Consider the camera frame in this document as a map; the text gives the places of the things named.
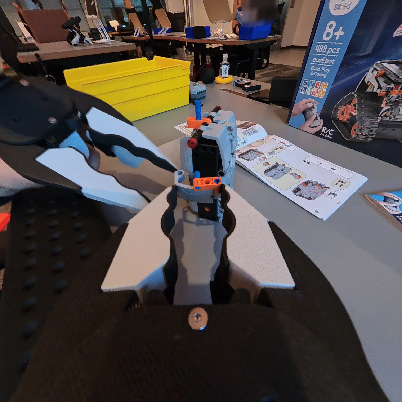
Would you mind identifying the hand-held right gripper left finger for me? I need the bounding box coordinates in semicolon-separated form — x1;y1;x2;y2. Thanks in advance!
100;185;179;303

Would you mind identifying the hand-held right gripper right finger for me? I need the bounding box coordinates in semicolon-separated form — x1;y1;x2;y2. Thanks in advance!
215;185;296;302

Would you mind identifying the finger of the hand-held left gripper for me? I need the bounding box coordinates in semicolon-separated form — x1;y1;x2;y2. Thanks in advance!
85;107;178;173
35;147;149;212

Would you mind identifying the small grey panel orange connector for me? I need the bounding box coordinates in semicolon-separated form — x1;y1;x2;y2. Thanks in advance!
174;170;224;203

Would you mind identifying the grey brick robot assembly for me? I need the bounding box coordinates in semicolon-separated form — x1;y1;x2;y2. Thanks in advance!
180;100;238;223

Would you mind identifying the grey desk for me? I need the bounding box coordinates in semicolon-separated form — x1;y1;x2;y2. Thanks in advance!
94;75;402;402

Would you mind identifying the yellow plastic bin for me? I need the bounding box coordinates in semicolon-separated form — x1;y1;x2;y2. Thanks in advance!
63;55;192;122

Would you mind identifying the black perforated plastic panel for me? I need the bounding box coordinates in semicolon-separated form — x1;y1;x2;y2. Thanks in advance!
0;187;126;377

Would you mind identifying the grey background table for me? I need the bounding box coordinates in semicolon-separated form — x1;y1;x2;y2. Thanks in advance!
17;40;138;63

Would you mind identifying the brown cardboard box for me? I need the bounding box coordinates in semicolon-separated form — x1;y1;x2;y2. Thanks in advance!
14;9;70;43

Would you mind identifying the grey battery box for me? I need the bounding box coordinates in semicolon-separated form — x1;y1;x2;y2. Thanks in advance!
189;81;208;100

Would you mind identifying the black and white tool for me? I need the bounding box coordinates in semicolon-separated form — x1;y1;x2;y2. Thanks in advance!
61;16;94;47

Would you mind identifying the open instruction booklet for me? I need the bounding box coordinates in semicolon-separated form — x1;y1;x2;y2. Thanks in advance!
174;120;368;221

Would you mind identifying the red bag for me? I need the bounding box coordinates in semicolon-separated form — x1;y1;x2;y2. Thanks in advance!
192;61;208;83

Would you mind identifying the blue plastic bin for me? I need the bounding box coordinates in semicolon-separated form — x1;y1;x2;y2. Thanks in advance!
239;23;272;41
185;26;211;39

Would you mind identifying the wooden background table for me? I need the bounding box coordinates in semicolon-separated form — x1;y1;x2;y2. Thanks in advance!
122;31;283;79

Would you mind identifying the blue manual booklet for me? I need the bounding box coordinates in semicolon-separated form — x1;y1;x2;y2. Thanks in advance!
364;190;402;233

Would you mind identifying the black office chair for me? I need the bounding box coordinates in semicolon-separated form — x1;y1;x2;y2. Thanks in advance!
268;76;299;109

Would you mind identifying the blue robot kit box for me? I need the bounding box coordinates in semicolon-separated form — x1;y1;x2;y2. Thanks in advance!
286;0;402;167

